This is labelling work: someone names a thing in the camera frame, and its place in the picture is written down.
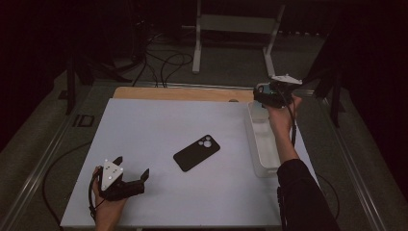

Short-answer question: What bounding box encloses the hand-held gripper cable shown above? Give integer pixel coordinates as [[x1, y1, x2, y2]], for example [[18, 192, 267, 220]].
[[277, 90, 297, 148], [88, 172, 107, 222]]

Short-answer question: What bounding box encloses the black floor cable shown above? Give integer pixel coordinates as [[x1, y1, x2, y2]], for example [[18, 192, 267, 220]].
[[42, 141, 94, 225], [159, 52, 194, 89], [316, 174, 341, 224]]

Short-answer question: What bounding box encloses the person's right hand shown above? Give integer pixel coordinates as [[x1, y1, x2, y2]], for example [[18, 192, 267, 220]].
[[268, 95, 302, 133]]

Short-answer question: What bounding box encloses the black tripod stand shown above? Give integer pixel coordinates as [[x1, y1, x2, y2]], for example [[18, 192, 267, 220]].
[[65, 57, 97, 116], [301, 61, 345, 128]]

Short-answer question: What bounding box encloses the white plastic bin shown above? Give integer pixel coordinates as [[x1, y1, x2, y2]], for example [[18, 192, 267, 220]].
[[245, 100, 292, 178]]

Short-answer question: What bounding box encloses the white metal stand frame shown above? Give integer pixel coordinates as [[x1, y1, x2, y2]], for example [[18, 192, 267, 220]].
[[181, 0, 287, 80]]

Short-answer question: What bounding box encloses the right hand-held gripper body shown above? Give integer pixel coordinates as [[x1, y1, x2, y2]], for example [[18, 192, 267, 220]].
[[265, 74, 303, 109]]

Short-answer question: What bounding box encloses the person's left hand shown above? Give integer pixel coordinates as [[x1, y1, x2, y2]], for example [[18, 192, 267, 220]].
[[91, 166, 129, 231]]

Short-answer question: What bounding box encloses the right hand-held gripper cable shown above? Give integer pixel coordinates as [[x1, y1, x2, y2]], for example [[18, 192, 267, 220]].
[[277, 90, 297, 148]]

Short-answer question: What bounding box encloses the metal floor rail frame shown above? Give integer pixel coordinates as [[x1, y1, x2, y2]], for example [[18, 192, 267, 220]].
[[0, 80, 389, 231]]

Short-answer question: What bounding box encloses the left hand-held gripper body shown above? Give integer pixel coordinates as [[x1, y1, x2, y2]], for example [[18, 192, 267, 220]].
[[97, 158, 146, 202]]

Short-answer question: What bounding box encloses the black phone case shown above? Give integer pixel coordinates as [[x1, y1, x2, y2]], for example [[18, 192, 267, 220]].
[[172, 134, 221, 172]]

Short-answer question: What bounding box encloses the white table cover sheet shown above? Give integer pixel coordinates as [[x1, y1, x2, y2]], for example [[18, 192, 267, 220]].
[[60, 97, 320, 229]]

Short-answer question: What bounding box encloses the left hand-held gripper cable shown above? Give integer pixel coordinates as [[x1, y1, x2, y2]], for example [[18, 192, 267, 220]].
[[88, 172, 107, 222]]

